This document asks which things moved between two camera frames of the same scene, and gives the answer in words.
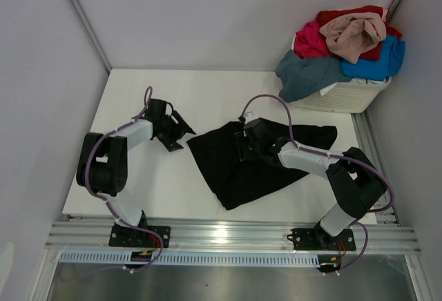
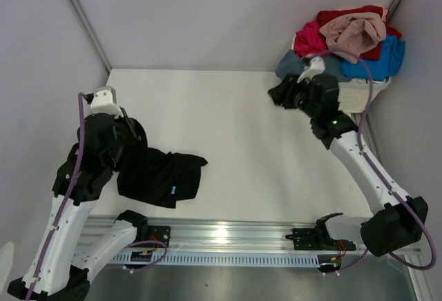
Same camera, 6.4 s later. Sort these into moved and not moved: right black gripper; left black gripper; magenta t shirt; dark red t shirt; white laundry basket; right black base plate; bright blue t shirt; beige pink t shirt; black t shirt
Moved: black t shirt; right black gripper; left black gripper
Not moved: bright blue t shirt; dark red t shirt; right black base plate; beige pink t shirt; white laundry basket; magenta t shirt
